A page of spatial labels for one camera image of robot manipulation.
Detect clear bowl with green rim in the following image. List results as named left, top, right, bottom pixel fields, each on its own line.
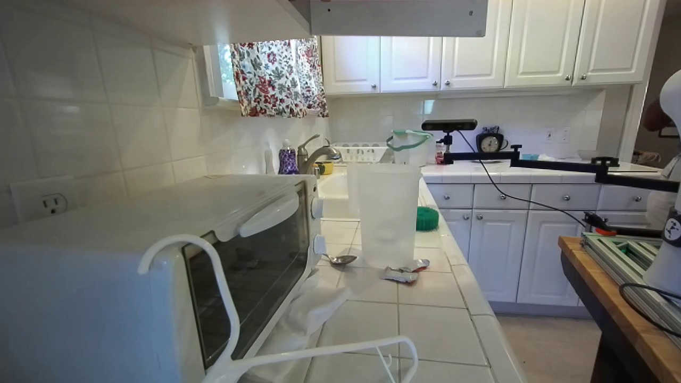
left=385, top=128, right=437, bottom=168

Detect white lower kitchen cabinets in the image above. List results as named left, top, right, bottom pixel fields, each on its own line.
left=424, top=180, right=660, bottom=311

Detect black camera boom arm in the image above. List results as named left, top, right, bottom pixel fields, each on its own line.
left=434, top=129, right=681, bottom=196

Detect white dish rack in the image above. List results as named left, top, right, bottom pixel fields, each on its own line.
left=331, top=142, right=392, bottom=165

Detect black camera cable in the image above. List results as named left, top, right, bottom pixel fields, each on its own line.
left=455, top=128, right=595, bottom=231

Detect black cable on table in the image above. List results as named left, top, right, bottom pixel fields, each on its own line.
left=618, top=276, right=681, bottom=340

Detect white kitchen cabinets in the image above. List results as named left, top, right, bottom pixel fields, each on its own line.
left=424, top=180, right=660, bottom=311
left=319, top=0, right=667, bottom=98

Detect metal kitchen faucet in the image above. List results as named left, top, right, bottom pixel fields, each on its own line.
left=295, top=131, right=343, bottom=177

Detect translucent plastic pitcher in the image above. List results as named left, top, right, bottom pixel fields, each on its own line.
left=344, top=161, right=425, bottom=273

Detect small dark table clock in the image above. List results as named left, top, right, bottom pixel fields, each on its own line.
left=474, top=125, right=507, bottom=158

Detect white upper kitchen cabinets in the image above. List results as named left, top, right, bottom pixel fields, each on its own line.
left=319, top=0, right=667, bottom=98

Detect floral curtain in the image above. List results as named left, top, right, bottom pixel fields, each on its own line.
left=230, top=36, right=330, bottom=118

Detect white wall outlet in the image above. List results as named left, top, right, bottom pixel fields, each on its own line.
left=8, top=178, right=77, bottom=224

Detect green round scrubber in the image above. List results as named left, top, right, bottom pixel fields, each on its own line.
left=414, top=203, right=443, bottom=233

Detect orange black clamp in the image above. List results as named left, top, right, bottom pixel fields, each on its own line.
left=584, top=210, right=620, bottom=241

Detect black bar camera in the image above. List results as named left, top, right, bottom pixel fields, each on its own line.
left=419, top=116, right=479, bottom=134

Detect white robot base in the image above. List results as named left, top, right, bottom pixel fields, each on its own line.
left=641, top=67, right=681, bottom=299

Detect wooden table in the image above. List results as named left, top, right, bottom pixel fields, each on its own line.
left=557, top=233, right=681, bottom=383

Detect green metal frame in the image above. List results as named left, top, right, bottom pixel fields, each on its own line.
left=580, top=230, right=681, bottom=335

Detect metal spoon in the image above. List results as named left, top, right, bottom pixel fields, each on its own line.
left=325, top=225, right=362, bottom=269

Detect white open cabinet door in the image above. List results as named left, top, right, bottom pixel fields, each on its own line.
left=290, top=0, right=490, bottom=38

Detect white microwave oven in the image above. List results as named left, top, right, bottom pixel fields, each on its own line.
left=0, top=173, right=330, bottom=383

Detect purple soap bottle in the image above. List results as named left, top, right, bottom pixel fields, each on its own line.
left=276, top=142, right=301, bottom=177

